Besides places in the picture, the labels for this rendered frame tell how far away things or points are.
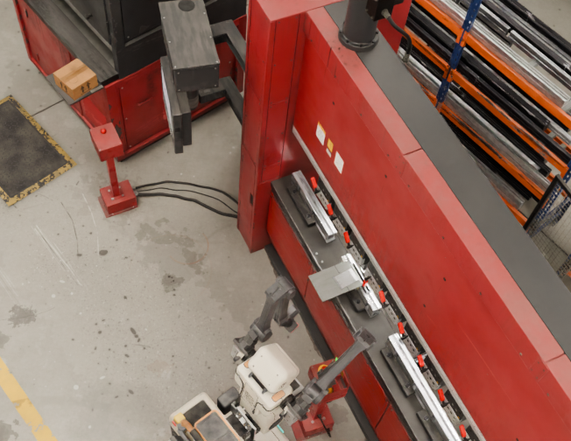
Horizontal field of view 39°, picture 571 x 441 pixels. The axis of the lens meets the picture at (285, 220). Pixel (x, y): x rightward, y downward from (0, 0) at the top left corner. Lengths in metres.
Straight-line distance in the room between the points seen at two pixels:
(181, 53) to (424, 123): 1.38
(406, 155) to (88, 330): 2.86
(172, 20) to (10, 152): 2.40
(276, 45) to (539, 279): 1.75
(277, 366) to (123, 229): 2.34
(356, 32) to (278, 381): 1.72
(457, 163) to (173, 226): 2.88
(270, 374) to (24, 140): 3.28
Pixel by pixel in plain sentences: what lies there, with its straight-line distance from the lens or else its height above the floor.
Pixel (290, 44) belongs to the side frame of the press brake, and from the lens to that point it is 4.17.
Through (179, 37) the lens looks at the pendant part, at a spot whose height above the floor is 1.95.
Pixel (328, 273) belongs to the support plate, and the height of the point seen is 1.00.
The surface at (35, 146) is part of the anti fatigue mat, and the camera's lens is 6.46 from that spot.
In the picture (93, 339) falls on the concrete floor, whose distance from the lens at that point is 5.57.
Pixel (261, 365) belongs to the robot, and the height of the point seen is 1.35.
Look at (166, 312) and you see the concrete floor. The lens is 5.60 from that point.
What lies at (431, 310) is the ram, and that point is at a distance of 3.91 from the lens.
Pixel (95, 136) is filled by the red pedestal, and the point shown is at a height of 0.80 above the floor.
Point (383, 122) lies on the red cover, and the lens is 3.63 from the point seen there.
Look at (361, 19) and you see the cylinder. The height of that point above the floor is 2.48.
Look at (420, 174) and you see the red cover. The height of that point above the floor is 2.30.
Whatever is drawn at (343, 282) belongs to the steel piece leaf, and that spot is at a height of 1.00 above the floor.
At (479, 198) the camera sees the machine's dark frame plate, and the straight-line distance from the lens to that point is 3.50.
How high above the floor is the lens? 5.06
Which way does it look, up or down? 58 degrees down
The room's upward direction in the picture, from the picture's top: 9 degrees clockwise
